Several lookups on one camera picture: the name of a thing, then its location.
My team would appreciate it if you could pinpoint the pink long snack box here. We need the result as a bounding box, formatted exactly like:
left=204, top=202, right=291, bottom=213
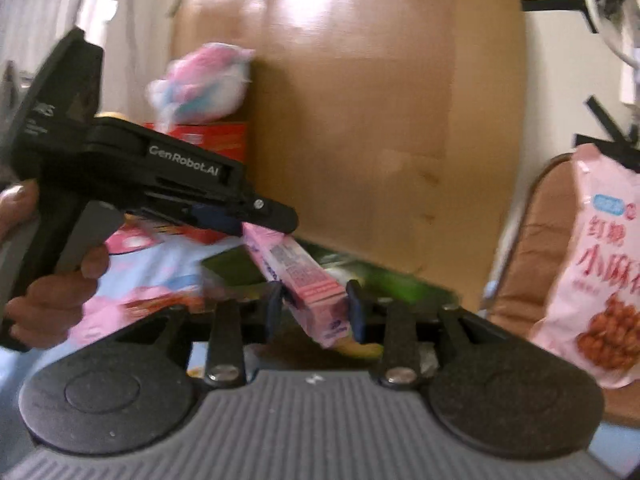
left=243, top=223, right=349, bottom=348

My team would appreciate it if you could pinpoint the person left hand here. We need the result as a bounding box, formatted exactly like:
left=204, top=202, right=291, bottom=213
left=1, top=180, right=110, bottom=349

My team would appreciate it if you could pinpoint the black sheep print box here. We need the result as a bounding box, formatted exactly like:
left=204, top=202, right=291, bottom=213
left=201, top=240, right=459, bottom=306

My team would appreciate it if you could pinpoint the red gift bag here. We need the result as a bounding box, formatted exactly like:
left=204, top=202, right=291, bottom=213
left=122, top=122, right=247, bottom=245

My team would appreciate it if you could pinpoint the cartoon pig bedsheet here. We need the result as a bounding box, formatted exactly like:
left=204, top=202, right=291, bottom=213
left=0, top=219, right=640, bottom=478

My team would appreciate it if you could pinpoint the pink blue plush fish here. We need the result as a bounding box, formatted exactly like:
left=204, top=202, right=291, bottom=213
left=146, top=42, right=255, bottom=133

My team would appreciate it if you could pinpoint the brown chair cushion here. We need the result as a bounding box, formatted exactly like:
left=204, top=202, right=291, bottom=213
left=489, top=153, right=639, bottom=427

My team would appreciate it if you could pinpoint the wooden board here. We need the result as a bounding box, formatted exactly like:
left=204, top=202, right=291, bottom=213
left=171, top=0, right=526, bottom=310

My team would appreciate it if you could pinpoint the pink twisted dough snack bag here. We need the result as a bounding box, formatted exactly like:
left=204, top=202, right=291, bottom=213
left=529, top=144, right=639, bottom=389

